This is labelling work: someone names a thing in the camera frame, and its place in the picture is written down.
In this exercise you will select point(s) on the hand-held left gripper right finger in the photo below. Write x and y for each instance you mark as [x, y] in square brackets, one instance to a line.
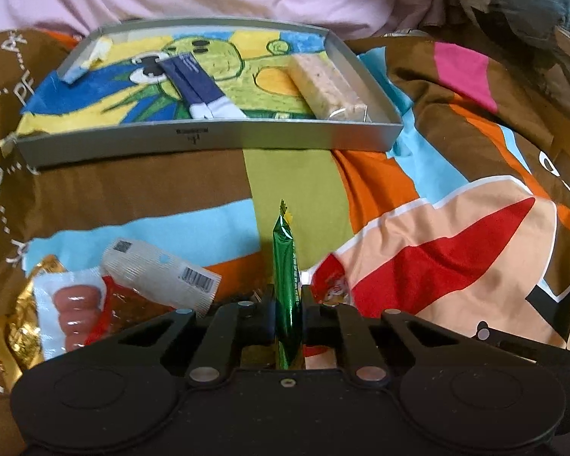
[313, 318]

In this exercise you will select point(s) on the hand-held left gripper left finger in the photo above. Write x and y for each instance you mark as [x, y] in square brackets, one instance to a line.
[266, 318]

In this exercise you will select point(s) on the green foil snack packet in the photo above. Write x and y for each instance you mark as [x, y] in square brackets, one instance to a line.
[287, 285]

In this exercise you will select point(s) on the red cartoon snack packet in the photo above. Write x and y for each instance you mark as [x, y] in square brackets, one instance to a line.
[330, 280]

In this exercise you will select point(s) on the white barcode tube packet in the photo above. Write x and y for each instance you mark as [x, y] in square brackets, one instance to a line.
[147, 266]

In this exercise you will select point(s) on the red clear-window snack packet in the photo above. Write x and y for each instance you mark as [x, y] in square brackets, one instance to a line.
[123, 308]

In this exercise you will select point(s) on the white sausage packet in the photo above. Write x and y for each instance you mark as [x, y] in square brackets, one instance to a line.
[76, 313]

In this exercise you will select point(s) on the grey metal tray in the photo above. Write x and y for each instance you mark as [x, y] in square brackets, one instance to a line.
[123, 140]

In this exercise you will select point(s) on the gold foil snack packet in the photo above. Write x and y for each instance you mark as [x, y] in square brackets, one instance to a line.
[23, 337]

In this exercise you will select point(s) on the puffed rice bar packet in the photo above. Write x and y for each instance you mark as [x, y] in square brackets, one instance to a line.
[323, 85]

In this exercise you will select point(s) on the navy blue stick sachet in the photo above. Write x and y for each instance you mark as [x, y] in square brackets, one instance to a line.
[208, 80]
[185, 88]

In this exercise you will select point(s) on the cartoon drawing paper liner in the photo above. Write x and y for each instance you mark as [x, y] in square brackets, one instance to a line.
[247, 57]

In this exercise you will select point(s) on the camouflage cloth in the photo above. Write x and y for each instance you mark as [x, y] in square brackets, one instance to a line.
[527, 9]

